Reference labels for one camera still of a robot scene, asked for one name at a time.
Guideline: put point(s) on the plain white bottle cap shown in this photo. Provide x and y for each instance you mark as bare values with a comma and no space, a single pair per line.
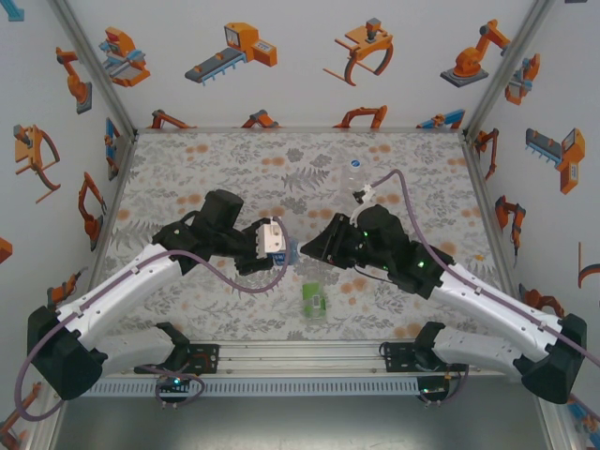
300,248

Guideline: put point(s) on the clear bottle with blue label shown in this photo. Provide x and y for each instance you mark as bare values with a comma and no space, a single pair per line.
288,250

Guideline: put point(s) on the clear bottle with green label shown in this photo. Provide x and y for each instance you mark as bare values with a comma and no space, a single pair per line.
314,300

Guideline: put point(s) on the clear unlabelled plastic bottle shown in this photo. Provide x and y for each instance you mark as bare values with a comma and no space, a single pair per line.
354,183

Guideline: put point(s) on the white cap with blue print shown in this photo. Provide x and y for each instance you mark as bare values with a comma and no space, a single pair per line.
355,164

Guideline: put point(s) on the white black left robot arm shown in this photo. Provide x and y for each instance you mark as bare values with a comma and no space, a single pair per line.
117,290

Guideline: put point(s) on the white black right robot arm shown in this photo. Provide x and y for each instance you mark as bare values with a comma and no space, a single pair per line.
492,309

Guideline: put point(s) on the small circuit board green light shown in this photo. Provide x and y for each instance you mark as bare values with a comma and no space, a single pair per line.
175,381
431,390

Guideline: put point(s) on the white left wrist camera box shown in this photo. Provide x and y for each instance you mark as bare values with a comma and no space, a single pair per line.
272,239

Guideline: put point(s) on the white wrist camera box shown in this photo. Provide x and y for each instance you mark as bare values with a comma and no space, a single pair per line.
363,192
272,239

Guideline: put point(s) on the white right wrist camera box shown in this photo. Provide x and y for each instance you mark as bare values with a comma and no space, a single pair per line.
363,192

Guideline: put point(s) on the aluminium table end rail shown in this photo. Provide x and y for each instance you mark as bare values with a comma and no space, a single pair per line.
300,129

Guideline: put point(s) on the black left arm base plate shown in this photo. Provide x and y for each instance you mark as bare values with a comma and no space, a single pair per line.
208,365

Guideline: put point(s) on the aluminium table side rail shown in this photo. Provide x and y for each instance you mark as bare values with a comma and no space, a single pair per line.
478,178
115,187

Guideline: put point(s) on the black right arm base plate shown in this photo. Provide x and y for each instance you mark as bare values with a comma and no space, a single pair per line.
394,361

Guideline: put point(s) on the aluminium frame post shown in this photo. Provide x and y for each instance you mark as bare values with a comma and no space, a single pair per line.
511,61
89,56

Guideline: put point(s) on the aluminium frame leg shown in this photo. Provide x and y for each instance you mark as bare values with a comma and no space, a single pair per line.
44,433
560,429

